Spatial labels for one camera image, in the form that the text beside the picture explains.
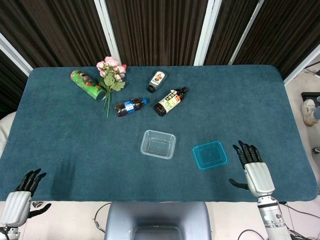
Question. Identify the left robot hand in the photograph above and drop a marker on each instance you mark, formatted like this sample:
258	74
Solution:
15	207

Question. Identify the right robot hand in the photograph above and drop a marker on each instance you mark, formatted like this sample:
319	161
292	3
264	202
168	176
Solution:
258	177

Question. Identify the blue translucent plastic lid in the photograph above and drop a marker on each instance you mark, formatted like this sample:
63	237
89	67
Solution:
210	155

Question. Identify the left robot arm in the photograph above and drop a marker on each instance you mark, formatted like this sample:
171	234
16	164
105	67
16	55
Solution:
8	233

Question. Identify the clear plastic food container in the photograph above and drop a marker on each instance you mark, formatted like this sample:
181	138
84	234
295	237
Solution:
158	144

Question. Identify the white fabric bundle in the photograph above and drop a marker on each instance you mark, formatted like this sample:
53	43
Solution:
6	130

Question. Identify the white sneaker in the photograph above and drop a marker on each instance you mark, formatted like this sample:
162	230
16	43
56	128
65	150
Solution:
308	112

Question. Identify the teal table cloth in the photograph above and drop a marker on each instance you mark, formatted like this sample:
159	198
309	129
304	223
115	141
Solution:
75	150

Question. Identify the blue jeans leg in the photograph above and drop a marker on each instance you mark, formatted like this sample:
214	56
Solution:
318	102

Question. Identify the grey blue robot torso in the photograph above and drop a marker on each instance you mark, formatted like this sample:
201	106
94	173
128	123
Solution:
157	215

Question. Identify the dark bottle white green label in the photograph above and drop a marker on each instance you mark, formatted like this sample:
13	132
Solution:
168	102

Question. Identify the dark brown partition panel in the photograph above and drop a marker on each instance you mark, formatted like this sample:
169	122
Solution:
232	25
50	30
287	30
10	85
157	30

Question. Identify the small grey squeeze bottle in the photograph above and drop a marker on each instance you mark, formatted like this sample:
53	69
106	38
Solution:
157	78

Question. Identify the green chips can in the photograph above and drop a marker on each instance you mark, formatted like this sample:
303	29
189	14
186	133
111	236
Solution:
86	83

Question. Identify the cola bottle blue label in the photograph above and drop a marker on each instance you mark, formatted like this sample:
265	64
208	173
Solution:
128	106

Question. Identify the pink artificial flower bouquet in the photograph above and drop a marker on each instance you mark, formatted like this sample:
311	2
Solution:
110	80

